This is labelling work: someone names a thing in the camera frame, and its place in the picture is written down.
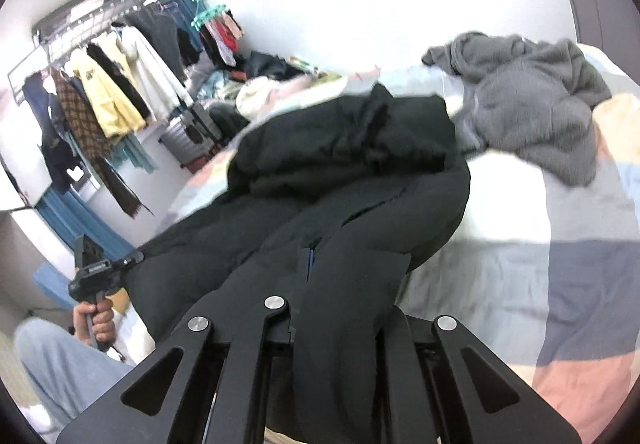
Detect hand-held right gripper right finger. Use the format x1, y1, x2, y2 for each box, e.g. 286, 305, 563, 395
379, 311, 582, 444

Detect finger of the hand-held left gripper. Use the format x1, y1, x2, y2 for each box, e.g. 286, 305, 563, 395
114, 250, 147, 271

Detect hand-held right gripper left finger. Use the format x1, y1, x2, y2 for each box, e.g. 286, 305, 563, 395
57, 247, 315, 444

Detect black puffer jacket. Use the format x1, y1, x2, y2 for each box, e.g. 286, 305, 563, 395
122, 83, 472, 444

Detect light blue clothes pile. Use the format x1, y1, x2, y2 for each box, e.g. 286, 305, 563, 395
197, 69, 242, 100

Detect person's left hand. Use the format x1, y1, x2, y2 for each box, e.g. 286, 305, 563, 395
74, 301, 117, 349

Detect light blue cloth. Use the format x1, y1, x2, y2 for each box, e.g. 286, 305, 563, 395
34, 261, 77, 311

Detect blue curtain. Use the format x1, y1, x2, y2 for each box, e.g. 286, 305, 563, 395
37, 187, 133, 266

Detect person's jeans legs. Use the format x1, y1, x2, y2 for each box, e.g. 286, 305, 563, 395
14, 321, 138, 431

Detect teal hanging garment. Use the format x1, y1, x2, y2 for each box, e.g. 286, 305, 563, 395
107, 134, 158, 173

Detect patchwork bed quilt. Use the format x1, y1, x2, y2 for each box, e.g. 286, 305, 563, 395
115, 44, 640, 444

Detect silver suitcase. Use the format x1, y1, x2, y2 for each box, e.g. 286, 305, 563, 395
159, 102, 226, 168

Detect navy hanging garment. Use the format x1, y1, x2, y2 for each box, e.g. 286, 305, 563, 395
22, 72, 92, 196

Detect brown patterned scarf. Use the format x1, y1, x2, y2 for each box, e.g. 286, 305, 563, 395
50, 67, 154, 218

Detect yellow fleece jacket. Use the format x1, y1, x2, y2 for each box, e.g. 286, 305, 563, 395
70, 37, 148, 137

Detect black hanging garment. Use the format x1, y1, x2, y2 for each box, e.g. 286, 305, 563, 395
87, 42, 152, 120

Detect black suitcase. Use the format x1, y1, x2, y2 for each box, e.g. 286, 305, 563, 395
210, 102, 251, 145

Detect white hoodie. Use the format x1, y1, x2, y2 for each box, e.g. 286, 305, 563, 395
120, 24, 194, 122

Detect cream fleece blanket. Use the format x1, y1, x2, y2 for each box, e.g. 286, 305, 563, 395
235, 76, 282, 117

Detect dark hanging trousers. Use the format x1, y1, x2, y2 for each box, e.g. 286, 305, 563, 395
125, 0, 202, 80

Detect red pink hanging socks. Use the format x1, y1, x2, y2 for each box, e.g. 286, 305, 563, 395
202, 12, 244, 66

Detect teal sock hanger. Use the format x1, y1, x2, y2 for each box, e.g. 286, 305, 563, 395
191, 4, 228, 31

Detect grey fleece garment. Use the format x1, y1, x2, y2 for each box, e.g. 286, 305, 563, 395
421, 30, 613, 187

